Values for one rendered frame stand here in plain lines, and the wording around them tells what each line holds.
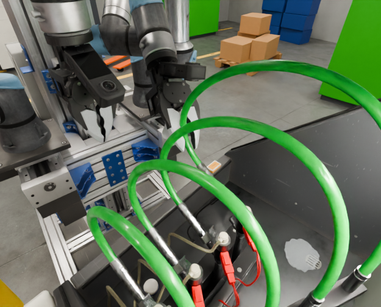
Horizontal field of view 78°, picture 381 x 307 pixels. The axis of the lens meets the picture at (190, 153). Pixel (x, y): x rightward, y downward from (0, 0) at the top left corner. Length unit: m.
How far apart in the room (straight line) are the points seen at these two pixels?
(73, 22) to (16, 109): 0.51
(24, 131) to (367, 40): 3.44
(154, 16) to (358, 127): 0.52
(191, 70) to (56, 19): 0.22
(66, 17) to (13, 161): 0.59
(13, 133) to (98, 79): 0.56
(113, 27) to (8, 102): 0.38
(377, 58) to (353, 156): 2.96
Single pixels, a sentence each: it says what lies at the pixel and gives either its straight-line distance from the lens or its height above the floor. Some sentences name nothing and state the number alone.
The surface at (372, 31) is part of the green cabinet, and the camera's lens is 3.59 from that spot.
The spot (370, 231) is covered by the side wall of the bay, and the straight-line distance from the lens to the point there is 0.85.
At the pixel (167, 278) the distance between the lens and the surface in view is 0.23.
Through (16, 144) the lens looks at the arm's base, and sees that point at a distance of 0.93.
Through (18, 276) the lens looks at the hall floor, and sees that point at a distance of 1.97.
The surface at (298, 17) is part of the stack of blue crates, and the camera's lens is 6.67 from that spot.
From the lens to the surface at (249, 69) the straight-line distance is 0.35.
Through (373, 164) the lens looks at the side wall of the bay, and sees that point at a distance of 0.72.
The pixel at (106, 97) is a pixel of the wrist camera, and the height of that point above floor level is 1.36.
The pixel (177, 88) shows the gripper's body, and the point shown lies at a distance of 0.51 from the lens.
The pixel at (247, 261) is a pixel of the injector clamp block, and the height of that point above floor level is 0.98.
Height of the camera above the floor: 1.52
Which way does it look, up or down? 39 degrees down
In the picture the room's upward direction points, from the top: straight up
